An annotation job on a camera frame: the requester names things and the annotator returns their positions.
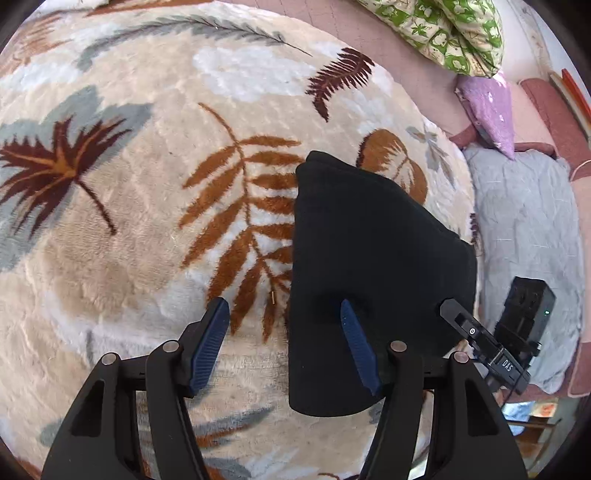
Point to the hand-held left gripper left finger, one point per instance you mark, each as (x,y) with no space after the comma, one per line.
(207,350)

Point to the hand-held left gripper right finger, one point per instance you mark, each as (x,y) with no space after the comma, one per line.
(360,350)

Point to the black pants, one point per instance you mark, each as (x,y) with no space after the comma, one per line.
(369,240)

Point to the grey cloth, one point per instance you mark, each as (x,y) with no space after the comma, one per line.
(517,207)

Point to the leaf printed plush blanket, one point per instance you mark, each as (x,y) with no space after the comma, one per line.
(138,240)

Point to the purple pillow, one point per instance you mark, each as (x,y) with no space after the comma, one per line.
(491,110)

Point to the beige book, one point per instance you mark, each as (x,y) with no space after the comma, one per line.
(565,94)

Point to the red book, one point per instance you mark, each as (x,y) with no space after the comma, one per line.
(577,90)

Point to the green patterned quilt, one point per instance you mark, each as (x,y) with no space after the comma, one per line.
(443,32)

